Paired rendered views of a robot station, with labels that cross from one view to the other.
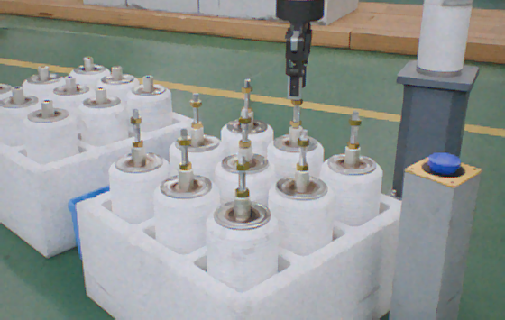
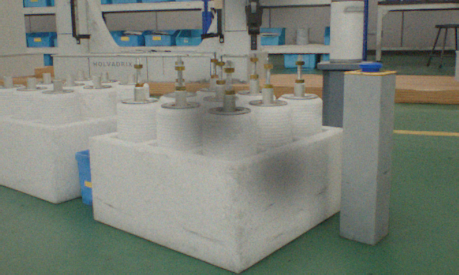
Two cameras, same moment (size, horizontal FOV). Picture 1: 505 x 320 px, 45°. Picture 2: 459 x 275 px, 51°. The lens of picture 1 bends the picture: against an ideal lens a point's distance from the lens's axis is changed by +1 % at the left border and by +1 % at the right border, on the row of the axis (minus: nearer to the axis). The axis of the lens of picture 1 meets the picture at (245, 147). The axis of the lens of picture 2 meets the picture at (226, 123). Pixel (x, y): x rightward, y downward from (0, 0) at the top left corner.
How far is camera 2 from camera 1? 0.31 m
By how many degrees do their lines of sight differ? 14
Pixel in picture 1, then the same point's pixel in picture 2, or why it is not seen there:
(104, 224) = (114, 145)
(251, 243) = (240, 124)
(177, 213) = (177, 119)
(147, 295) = (153, 192)
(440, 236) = (374, 116)
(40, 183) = (53, 137)
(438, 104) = not seen: hidden behind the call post
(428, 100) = (341, 80)
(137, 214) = (140, 138)
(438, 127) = not seen: hidden behind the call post
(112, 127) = (106, 104)
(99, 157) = (98, 123)
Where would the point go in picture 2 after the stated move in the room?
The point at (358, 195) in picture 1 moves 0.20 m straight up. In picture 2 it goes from (307, 114) to (309, 13)
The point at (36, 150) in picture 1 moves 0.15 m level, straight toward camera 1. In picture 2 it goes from (49, 117) to (59, 127)
